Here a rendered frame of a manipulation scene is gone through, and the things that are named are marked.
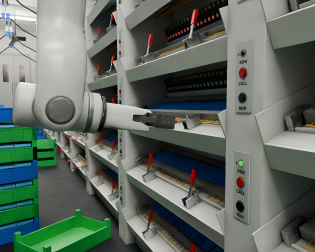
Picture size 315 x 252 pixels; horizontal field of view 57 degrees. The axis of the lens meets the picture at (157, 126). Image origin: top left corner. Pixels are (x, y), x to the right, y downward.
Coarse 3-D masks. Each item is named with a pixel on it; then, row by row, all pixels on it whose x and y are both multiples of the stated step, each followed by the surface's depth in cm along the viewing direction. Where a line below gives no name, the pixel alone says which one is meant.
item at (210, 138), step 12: (156, 96) 115; (168, 96) 113; (144, 108) 111; (132, 132) 108; (144, 132) 96; (156, 132) 86; (168, 132) 78; (180, 132) 72; (192, 132) 66; (204, 132) 63; (216, 132) 60; (180, 144) 75; (192, 144) 69; (204, 144) 64; (216, 144) 59
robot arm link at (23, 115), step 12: (24, 84) 53; (24, 96) 51; (84, 96) 57; (12, 108) 52; (24, 108) 51; (84, 108) 56; (12, 120) 53; (24, 120) 52; (36, 120) 52; (84, 120) 56
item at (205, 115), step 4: (156, 112) 95; (160, 112) 92; (164, 112) 89; (168, 112) 87; (172, 112) 84; (176, 112) 82; (180, 112) 80; (184, 112) 78; (188, 112) 76; (192, 112) 74; (196, 112) 73; (200, 112) 71; (204, 112) 70; (208, 112) 68; (212, 112) 67; (216, 112) 66; (176, 116) 83; (180, 116) 81; (184, 116) 79; (200, 116) 72; (204, 116) 70; (208, 116) 68; (212, 116) 67; (216, 116) 65; (216, 120) 66
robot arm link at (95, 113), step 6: (90, 96) 57; (96, 96) 58; (90, 102) 57; (96, 102) 57; (102, 102) 59; (90, 108) 56; (96, 108) 57; (102, 108) 58; (90, 114) 56; (96, 114) 57; (90, 120) 57; (96, 120) 57; (90, 126) 57; (96, 126) 58; (90, 132) 60
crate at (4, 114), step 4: (0, 108) 111; (4, 108) 112; (8, 108) 113; (0, 112) 111; (4, 112) 112; (8, 112) 113; (0, 116) 111; (4, 116) 112; (8, 116) 113; (0, 120) 111; (4, 120) 112; (8, 120) 113
